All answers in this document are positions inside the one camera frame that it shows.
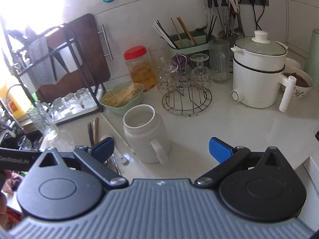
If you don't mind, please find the white ceramic mug holder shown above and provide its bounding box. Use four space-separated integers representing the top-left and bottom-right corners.
123 104 171 164

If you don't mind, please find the person's left hand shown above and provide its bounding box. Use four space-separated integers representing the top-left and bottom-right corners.
0 170 12 230

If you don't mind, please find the green bowl of toothpicks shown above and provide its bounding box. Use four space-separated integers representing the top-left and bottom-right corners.
99 82 144 116

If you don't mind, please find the white chopstick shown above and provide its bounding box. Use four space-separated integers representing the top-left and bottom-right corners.
101 113 136 155

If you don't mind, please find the wire glass drying rack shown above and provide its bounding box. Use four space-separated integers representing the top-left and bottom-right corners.
157 53 213 116

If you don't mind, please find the upside-down stemmed glass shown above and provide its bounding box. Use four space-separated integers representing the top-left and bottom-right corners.
190 53 211 90

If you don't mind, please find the tall clear glass mug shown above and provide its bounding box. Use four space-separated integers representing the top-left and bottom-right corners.
209 39 231 83

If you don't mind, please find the red-lidded plastic jar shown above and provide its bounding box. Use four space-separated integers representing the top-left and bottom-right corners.
123 45 157 92

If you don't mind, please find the pale green kettle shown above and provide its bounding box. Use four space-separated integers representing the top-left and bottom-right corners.
304 29 319 91

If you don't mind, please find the textured clear glass tumbler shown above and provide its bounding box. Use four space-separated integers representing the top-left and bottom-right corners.
27 104 58 141

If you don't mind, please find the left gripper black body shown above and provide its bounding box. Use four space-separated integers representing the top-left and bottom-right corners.
0 147 42 171

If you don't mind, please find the white electric cooking pot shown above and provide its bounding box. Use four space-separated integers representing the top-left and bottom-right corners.
231 30 296 112

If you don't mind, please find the green chopstick holder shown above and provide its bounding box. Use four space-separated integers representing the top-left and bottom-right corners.
169 31 209 56

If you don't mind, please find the metal spoon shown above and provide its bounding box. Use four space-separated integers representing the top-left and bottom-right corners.
99 135 130 176

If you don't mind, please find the white bowl behind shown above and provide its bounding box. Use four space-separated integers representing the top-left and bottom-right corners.
285 57 301 69

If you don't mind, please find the patterned bowl with brown food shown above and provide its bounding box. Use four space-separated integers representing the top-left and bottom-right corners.
284 66 313 100

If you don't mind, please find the brown wooden cutting board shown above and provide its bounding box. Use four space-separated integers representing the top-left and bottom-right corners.
36 14 110 103

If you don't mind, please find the black metal dish rack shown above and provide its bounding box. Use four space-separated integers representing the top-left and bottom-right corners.
3 23 105 126

